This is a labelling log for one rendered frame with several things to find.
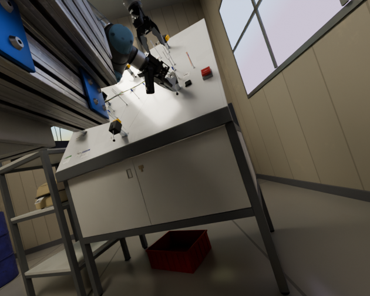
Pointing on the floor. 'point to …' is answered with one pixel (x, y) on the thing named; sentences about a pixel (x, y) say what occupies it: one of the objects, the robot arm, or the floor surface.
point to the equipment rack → (52, 264)
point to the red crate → (180, 251)
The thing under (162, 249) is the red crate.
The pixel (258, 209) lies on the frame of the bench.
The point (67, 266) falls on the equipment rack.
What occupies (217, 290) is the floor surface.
